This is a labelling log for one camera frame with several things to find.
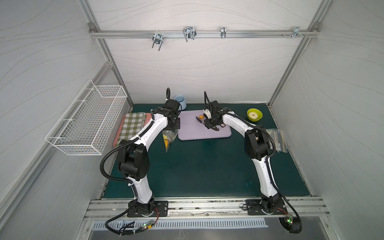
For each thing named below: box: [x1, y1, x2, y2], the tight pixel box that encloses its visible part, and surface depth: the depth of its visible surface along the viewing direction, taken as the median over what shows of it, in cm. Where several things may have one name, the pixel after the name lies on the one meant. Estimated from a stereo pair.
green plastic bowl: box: [246, 108, 263, 122], surface depth 113 cm
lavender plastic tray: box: [178, 109, 232, 141], surface depth 106 cm
